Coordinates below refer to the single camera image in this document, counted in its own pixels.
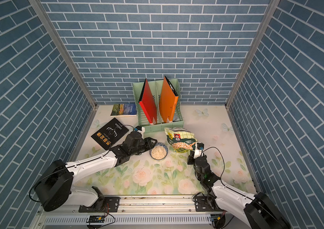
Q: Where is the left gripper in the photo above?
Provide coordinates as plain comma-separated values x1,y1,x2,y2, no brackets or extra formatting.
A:
129,136,158,156

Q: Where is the blue patterned bowl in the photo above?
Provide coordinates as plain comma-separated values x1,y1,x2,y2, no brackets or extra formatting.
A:
150,142,168,160

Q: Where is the green oats bag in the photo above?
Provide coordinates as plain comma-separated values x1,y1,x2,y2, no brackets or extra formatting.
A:
164,127,197,153

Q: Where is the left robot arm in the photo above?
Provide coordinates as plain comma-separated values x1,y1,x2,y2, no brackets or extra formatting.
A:
32,131,157,212

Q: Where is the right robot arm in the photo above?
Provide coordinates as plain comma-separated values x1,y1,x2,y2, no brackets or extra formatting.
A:
187,151,291,229

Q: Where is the black book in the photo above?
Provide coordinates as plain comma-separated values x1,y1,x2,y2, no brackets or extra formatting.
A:
91,118,128,150

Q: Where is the floral table mat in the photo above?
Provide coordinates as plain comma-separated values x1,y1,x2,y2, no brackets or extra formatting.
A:
75,106,256,195

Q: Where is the landscape cover book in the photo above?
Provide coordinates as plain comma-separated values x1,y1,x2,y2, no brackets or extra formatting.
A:
111,104,137,117

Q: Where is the red folder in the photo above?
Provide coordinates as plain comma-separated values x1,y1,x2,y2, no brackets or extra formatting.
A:
139,79,157,125

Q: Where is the green file organizer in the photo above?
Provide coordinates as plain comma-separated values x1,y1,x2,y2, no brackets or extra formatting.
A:
132,79,184,133

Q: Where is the orange folder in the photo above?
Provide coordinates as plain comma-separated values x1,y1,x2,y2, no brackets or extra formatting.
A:
159,76,179,123

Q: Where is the small black controller box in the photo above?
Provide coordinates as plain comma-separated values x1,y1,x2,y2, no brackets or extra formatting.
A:
86,215,105,224

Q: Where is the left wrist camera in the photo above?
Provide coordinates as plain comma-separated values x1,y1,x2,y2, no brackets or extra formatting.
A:
134,126,145,134

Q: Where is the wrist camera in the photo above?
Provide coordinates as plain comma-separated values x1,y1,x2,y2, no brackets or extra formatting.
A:
193,142,204,159
134,126,145,134

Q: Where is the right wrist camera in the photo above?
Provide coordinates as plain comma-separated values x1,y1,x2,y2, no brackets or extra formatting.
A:
193,142,204,159

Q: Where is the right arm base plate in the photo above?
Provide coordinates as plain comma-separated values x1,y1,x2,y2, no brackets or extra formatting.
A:
192,193,223,212

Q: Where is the aluminium front rail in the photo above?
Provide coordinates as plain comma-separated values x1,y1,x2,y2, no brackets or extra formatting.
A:
30,195,250,229

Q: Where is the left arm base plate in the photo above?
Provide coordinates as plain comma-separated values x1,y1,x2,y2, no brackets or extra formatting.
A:
79,197,121,213

